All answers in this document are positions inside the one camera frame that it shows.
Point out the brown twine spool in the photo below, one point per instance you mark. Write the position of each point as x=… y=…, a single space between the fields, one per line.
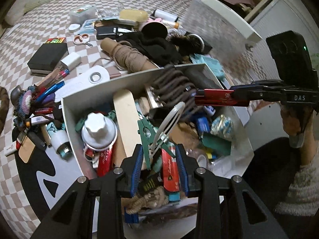
x=127 y=54

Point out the black square box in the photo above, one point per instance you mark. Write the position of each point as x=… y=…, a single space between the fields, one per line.
x=47 y=58

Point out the blue metallic pen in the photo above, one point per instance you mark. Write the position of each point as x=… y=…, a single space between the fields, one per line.
x=51 y=90

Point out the black cloth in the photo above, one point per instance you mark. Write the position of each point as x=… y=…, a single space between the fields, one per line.
x=152 y=47

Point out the white cylinder tumbler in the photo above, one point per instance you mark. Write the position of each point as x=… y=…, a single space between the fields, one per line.
x=164 y=15

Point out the black wallet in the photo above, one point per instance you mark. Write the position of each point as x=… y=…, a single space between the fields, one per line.
x=107 y=32

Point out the black jar with white rim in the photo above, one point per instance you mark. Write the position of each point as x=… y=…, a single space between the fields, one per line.
x=198 y=41

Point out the teal wipes packet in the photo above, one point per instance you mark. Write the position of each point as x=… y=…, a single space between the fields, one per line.
x=211 y=66

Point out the white oval hair clip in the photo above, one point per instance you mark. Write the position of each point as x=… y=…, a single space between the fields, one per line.
x=167 y=127

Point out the gold brocade pouch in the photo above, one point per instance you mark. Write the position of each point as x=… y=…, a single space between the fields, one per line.
x=221 y=127

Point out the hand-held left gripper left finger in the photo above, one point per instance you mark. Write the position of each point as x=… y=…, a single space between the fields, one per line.
x=136 y=170

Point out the clear plastic box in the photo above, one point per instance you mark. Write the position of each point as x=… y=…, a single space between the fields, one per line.
x=82 y=13

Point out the white sliding door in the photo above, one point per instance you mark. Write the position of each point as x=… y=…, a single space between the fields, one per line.
x=281 y=10

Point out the white usb stick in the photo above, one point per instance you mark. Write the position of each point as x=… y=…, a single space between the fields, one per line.
x=12 y=149

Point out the person's right hand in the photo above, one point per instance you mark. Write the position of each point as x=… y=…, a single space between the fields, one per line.
x=294 y=122

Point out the yellow sponge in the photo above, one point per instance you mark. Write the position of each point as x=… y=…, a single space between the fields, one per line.
x=133 y=15

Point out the green plastic clamp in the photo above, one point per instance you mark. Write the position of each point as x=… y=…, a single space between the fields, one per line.
x=148 y=134

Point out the flat wooden stick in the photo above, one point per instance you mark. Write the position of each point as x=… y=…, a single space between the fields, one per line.
x=127 y=119

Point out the crinkled clear plastic tray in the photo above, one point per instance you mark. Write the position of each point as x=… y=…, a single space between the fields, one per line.
x=108 y=12

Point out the checkered bed sheet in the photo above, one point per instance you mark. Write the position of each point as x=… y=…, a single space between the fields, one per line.
x=37 y=17

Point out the white cardboard box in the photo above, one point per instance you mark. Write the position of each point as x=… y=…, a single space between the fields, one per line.
x=244 y=151

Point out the white tape roll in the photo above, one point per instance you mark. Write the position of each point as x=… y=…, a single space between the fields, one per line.
x=74 y=28

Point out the white bottle with orange cap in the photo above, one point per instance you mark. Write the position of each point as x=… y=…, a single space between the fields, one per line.
x=172 y=25

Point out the tan leather tag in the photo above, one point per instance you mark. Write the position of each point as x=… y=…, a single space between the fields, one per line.
x=27 y=150

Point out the black round tin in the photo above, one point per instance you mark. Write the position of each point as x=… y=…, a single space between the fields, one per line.
x=154 y=29

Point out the person's right forearm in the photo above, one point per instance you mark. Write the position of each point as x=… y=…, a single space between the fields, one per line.
x=304 y=179

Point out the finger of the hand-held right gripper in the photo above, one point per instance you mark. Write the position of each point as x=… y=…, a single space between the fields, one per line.
x=259 y=95
x=274 y=83

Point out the crochet yarn piece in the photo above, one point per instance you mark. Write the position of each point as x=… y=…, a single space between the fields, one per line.
x=25 y=104

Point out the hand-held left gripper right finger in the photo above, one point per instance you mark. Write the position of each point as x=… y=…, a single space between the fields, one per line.
x=182 y=170

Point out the red small box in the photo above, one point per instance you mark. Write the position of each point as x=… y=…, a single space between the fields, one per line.
x=56 y=40

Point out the white charger box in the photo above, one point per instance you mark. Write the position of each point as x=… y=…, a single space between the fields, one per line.
x=71 y=61

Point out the black fur pompom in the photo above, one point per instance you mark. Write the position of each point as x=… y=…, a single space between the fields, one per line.
x=182 y=42

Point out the white and teal lighter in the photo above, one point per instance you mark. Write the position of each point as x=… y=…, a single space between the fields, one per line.
x=59 y=139

